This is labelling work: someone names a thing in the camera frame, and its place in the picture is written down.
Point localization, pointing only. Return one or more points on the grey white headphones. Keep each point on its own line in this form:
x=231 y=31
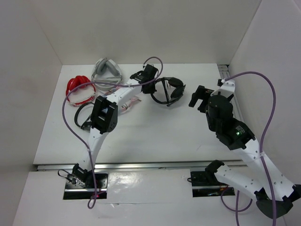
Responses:
x=108 y=73

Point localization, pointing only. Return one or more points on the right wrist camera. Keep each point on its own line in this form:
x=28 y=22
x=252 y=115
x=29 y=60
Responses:
x=225 y=88

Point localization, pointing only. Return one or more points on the pink blue cat-ear headphones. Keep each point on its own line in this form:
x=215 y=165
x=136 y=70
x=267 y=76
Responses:
x=126 y=105

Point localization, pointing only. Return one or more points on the red headphones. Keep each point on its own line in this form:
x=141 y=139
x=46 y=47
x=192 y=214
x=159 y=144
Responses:
x=81 y=95

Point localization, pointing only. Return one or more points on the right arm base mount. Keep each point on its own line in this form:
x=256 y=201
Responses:
x=205 y=185

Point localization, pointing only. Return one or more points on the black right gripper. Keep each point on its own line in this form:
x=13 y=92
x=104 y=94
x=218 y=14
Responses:
x=201 y=93

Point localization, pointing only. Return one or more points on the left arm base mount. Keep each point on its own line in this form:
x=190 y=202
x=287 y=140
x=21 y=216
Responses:
x=77 y=190

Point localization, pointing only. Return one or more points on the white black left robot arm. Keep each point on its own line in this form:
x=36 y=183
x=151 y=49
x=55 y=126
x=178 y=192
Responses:
x=104 y=116

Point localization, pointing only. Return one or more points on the small black headphones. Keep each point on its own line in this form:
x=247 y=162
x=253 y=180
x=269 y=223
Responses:
x=82 y=117

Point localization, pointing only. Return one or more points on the aluminium table edge rail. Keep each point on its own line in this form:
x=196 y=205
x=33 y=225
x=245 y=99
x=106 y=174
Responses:
x=133 y=166

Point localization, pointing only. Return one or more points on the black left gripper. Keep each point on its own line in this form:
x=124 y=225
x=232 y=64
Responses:
x=152 y=89

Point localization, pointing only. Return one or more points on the black headset with microphone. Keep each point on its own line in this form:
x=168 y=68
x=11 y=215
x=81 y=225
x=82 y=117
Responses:
x=177 y=93

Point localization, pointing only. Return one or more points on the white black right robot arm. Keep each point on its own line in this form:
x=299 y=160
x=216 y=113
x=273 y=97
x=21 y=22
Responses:
x=273 y=192

